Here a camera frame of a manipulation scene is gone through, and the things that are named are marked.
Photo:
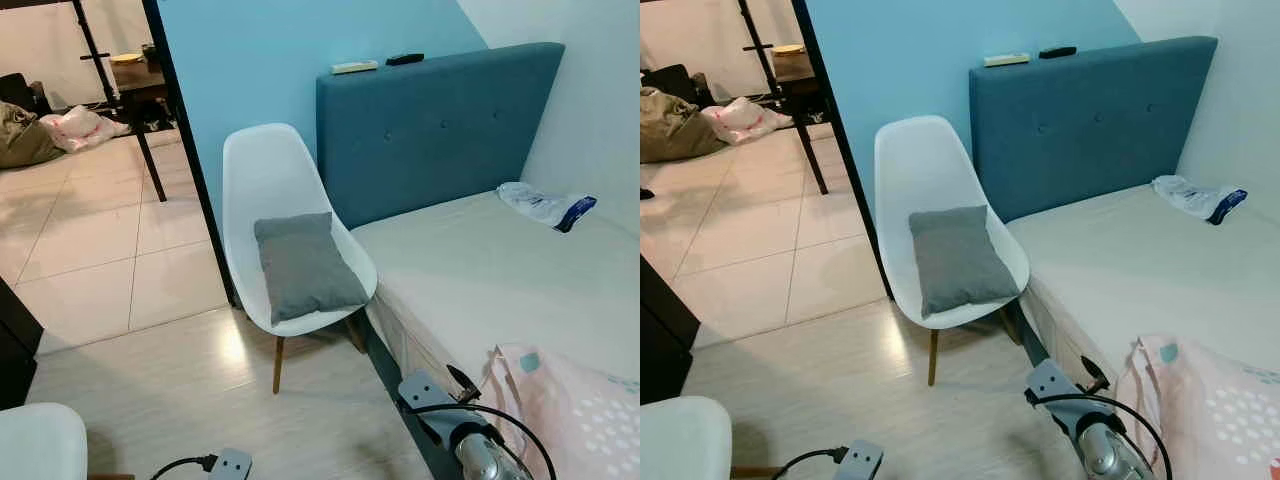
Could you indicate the pink patterned pillow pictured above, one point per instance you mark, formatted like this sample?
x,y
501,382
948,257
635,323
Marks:
x,y
1210,420
570,420

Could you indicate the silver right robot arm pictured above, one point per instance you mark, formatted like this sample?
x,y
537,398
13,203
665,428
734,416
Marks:
x,y
480,462
1110,460

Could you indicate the grey fabric pillow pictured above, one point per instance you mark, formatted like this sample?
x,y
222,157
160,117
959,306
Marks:
x,y
960,262
305,268

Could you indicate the white plastic chair wooden legs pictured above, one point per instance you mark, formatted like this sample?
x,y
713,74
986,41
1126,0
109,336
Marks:
x,y
680,445
40,445
270,165
925,160

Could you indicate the clear plastic bag blue print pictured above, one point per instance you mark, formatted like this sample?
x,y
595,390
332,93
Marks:
x,y
530,203
1185,195

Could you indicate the black cabinet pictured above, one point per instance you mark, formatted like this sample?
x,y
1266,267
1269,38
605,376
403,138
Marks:
x,y
15,345
660,335

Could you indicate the blue upholstered headboard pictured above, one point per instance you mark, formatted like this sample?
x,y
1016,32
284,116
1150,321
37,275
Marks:
x,y
1085,125
435,130

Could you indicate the black remote control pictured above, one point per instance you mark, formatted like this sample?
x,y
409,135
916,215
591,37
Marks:
x,y
1058,52
405,59

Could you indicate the beige remote control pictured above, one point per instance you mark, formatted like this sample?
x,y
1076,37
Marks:
x,y
355,67
1007,60

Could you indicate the olive green sack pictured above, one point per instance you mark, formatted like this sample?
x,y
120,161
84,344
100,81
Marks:
x,y
675,130
25,145

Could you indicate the black seat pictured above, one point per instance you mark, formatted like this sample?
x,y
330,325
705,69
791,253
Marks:
x,y
18,88
680,78

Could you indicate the white red plastic bag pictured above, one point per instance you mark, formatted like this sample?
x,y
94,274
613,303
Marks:
x,y
80,127
740,120

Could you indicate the dark wooden table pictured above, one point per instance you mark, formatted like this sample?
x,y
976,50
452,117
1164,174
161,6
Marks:
x,y
135,78
790,72

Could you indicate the black tripod stand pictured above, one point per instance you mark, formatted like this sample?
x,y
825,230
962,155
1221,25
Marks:
x,y
92,52
752,45

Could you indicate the yellow plate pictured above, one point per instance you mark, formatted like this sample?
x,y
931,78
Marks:
x,y
788,50
125,58

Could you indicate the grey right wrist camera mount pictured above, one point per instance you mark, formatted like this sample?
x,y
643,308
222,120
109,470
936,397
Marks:
x,y
1050,385
425,395

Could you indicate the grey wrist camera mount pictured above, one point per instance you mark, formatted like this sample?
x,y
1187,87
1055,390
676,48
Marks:
x,y
425,395
860,463
1050,385
231,467

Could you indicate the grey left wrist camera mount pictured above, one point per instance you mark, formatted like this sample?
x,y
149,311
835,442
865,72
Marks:
x,y
231,467
860,463

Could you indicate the black door frame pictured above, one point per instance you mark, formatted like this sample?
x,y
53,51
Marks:
x,y
843,150
190,150

